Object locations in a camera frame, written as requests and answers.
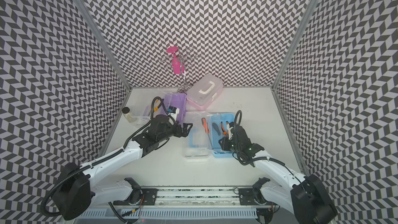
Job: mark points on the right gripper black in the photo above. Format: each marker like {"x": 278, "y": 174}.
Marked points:
{"x": 225, "y": 145}

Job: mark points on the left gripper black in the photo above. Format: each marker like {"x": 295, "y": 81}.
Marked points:
{"x": 185, "y": 132}

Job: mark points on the blue toolbox clear lid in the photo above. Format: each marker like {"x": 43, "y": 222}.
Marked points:
{"x": 196, "y": 146}

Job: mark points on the pink toolbox clear lid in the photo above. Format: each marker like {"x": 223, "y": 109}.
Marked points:
{"x": 204, "y": 92}

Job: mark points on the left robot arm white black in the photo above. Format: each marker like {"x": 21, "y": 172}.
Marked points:
{"x": 77, "y": 186}

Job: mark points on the orange black screwdriver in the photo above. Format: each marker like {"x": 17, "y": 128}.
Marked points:
{"x": 207, "y": 131}

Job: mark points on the yellow black pliers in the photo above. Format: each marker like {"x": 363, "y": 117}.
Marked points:
{"x": 156, "y": 106}

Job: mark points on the purple toolbox clear lid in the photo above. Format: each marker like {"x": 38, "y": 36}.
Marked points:
{"x": 141, "y": 104}

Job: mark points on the small glass jar black lid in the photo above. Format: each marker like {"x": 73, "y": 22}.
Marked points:
{"x": 128, "y": 115}

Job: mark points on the pink cup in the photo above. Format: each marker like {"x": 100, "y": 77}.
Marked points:
{"x": 177, "y": 65}

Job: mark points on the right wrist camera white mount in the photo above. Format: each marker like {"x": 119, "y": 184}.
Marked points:
{"x": 229, "y": 128}

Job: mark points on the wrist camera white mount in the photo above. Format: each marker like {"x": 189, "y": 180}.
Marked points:
{"x": 229, "y": 128}
{"x": 173, "y": 112}

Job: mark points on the grey handled tool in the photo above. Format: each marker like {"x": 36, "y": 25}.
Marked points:
{"x": 216, "y": 128}

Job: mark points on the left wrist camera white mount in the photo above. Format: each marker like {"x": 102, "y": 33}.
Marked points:
{"x": 173, "y": 112}

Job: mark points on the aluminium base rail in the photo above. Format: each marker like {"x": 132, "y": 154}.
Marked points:
{"x": 186, "y": 204}

